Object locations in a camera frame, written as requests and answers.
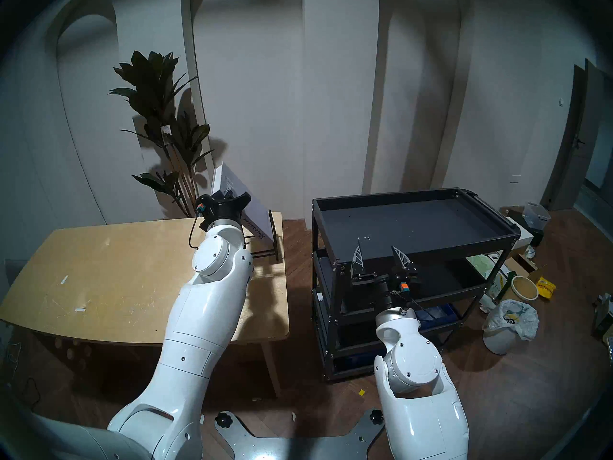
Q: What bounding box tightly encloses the round beige tub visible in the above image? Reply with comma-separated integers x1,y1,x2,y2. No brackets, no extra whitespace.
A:
511,276,539,301

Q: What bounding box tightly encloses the black metal utility cart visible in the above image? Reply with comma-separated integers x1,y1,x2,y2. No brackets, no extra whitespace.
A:
311,188,522,370

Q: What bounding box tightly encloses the brown cardboard box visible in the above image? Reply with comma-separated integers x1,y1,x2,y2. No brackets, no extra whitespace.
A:
500,257,546,285

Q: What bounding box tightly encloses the white trash bag bin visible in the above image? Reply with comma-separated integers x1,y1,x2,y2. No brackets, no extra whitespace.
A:
482,299,540,356

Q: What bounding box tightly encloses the green white printed bag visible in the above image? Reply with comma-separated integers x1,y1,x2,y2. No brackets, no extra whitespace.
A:
467,254,511,304

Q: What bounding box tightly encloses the black wire book stand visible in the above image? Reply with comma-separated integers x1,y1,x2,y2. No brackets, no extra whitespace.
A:
244,209,281,262

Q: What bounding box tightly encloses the dark grey door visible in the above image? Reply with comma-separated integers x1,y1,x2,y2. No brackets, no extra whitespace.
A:
541,59,605,211

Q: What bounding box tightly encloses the white square box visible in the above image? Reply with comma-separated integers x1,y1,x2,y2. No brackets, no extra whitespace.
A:
507,219,534,246

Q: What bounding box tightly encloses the dark green potted plant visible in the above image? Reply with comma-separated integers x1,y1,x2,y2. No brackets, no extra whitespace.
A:
108,51,215,219

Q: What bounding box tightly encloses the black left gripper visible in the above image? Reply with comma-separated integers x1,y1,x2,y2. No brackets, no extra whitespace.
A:
195,189,252,231

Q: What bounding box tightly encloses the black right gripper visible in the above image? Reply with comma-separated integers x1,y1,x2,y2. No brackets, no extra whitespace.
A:
351,245,419,309

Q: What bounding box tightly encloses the light wooden table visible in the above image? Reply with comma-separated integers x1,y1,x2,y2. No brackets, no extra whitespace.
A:
0,212,291,397

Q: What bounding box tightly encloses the blue plastic bin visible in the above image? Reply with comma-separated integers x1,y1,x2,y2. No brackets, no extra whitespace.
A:
417,303,458,330

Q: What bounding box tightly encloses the grey Discontent book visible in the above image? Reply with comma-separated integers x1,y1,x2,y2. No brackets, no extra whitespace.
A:
212,163,273,242

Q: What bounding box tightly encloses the clear plastic storage box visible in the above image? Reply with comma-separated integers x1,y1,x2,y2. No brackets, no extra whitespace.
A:
522,202,551,230

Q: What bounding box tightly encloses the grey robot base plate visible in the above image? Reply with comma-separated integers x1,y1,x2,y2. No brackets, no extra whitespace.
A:
214,409,386,460

